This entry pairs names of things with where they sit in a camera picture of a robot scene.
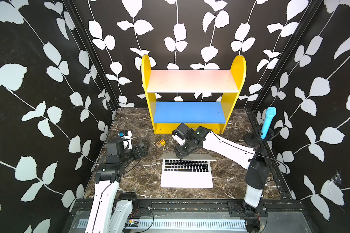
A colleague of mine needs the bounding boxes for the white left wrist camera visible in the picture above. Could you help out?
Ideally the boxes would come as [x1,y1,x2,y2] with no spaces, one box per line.
[119,130,132,150]

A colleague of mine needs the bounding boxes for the small green circuit board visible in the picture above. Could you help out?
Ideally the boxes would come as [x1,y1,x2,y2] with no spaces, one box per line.
[126,219,139,227]

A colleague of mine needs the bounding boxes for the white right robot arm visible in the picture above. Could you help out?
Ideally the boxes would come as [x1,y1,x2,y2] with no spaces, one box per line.
[172,123,270,208]

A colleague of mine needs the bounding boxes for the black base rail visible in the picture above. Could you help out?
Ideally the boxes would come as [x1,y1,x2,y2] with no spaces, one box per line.
[69,197,307,219]

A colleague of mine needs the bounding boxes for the silver laptop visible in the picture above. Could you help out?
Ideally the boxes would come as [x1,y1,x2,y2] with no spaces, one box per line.
[160,153,216,188]

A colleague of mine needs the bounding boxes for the white slotted cable duct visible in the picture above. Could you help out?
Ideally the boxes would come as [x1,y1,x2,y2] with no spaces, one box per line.
[75,218,247,231]

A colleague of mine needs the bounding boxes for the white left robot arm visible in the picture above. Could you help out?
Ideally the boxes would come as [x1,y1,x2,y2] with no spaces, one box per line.
[85,137,149,233]

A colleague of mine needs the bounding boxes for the yellow two-tier toy shelf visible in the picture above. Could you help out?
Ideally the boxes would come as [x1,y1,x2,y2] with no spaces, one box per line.
[141,55,247,135]

